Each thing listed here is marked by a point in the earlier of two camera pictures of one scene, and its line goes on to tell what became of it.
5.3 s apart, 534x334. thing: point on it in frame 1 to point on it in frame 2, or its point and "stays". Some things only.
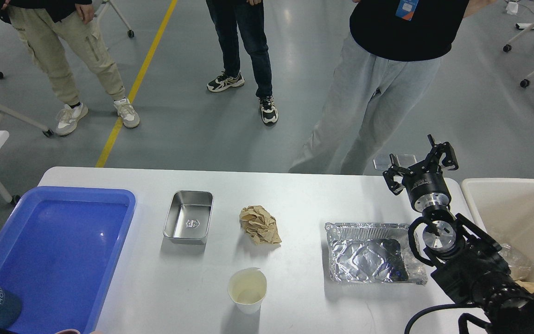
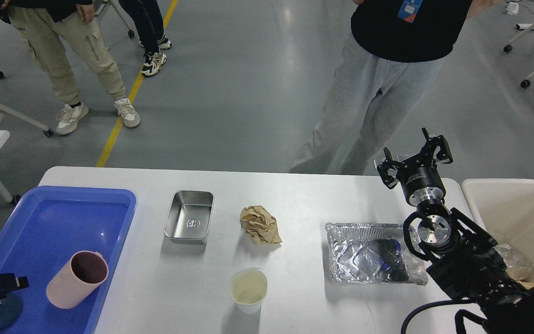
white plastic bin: x=527 y=215 stays
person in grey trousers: x=401 y=45 stays
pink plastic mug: x=69 y=331 to x=85 y=271
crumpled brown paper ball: x=261 y=225 stays
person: x=227 y=16 to x=146 y=18
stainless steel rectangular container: x=188 y=217 stays
